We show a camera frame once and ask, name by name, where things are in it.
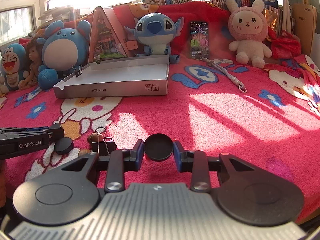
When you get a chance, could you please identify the grey phone lanyard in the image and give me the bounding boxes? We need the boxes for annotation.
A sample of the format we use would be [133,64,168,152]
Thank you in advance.
[201,57,248,94]

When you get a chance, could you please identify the pink triangular toy box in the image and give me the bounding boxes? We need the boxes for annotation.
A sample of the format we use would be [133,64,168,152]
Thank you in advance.
[88,7,138,63]

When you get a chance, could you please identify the blue Stitch plush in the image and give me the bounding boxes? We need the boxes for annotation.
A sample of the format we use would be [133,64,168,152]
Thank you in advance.
[124,12,184,64]

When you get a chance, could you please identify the red patterned blanket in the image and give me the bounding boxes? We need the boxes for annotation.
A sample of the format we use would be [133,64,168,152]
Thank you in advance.
[1,2,319,219]

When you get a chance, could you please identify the pink bunny plush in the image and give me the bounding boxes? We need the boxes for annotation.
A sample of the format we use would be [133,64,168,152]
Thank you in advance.
[226,0,272,68]

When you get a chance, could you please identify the black binder clip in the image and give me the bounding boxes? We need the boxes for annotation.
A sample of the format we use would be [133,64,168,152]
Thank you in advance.
[90,127,117,156]

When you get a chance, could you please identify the Doraemon plush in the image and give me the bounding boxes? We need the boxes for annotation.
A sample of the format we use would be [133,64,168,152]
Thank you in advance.
[1,43,29,94]

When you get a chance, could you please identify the smartphone with lit screen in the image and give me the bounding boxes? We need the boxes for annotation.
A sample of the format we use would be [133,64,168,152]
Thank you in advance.
[190,21,209,59]

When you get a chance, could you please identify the brown wooden nut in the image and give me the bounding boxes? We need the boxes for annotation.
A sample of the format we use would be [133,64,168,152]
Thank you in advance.
[87,132,104,144]

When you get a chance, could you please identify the black round lid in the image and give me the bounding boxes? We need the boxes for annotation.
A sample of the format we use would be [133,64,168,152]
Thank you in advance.
[144,133,173,162]

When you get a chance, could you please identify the brown cardboard board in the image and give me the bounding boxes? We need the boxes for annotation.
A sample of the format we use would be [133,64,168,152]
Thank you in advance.
[292,0,317,56]

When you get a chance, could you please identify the blue round mouse plush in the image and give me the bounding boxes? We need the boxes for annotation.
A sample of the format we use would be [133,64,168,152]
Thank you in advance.
[36,20,91,90]

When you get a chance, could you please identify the binder clip on box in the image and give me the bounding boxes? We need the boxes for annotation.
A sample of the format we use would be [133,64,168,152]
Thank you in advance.
[72,64,82,77]

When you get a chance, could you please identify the red cloth bundle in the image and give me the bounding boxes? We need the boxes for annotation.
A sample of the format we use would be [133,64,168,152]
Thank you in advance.
[267,28,302,60]

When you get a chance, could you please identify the black round puck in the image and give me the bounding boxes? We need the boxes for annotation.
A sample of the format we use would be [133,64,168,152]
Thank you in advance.
[54,137,74,155]

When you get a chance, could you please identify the brown haired doll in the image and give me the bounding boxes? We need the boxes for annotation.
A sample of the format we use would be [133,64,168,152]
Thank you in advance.
[18,36,43,90]

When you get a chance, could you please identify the white shallow cardboard box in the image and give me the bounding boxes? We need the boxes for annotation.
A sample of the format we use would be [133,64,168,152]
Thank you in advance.
[53,55,170,99]

